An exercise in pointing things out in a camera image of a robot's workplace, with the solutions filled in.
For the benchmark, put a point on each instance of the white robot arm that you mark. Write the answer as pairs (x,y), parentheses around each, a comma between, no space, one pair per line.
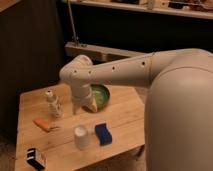
(178,118)

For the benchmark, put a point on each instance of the upper wooden shelf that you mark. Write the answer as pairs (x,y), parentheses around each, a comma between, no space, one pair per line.
(202,9)

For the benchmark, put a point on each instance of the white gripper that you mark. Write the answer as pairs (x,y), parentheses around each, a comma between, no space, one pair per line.
(82,96)

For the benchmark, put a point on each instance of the green bowl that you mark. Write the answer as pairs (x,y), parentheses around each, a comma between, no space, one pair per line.
(101,95)

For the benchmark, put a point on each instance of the grey metal shelf beam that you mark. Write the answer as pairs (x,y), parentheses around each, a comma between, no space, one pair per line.
(98,53)

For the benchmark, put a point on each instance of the white plastic bottle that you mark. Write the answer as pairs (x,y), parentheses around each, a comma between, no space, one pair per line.
(54,105)

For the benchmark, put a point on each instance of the metal stand pole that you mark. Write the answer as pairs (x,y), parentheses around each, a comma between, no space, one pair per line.
(75,37)

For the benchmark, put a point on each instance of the black and white box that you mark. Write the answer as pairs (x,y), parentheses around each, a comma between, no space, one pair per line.
(36,159)

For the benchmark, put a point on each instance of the orange carrot toy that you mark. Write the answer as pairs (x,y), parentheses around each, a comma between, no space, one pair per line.
(43,125)

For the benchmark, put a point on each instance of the blue eraser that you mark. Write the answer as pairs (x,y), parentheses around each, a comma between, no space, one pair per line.
(103,134)

